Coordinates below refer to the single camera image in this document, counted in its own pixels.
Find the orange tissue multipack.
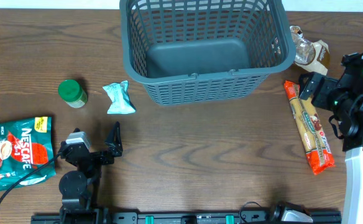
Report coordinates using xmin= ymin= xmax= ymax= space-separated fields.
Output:
xmin=283 ymin=80 xmax=335 ymax=175

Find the light green snack packet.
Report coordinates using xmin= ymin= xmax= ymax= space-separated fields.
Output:
xmin=103 ymin=80 xmax=136 ymax=114

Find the beige brown snack bag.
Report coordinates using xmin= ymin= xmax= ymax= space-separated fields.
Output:
xmin=290 ymin=26 xmax=331 ymax=75

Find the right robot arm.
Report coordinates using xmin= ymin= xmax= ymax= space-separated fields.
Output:
xmin=299 ymin=53 xmax=363 ymax=223

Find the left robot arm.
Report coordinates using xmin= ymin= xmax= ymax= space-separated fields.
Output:
xmin=59 ymin=122 xmax=123 ymax=223

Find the green lid jar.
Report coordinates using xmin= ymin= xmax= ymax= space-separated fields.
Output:
xmin=58 ymin=80 xmax=88 ymax=108

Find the green Nescafe coffee bag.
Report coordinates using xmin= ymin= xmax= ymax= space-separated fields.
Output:
xmin=0 ymin=116 xmax=54 ymax=191

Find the grey plastic basket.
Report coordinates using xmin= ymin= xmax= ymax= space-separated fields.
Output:
xmin=119 ymin=0 xmax=295 ymax=105

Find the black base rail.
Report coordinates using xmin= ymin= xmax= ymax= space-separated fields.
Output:
xmin=30 ymin=207 xmax=342 ymax=224

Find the black left cable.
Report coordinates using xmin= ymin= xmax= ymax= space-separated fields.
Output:
xmin=0 ymin=151 xmax=63 ymax=224

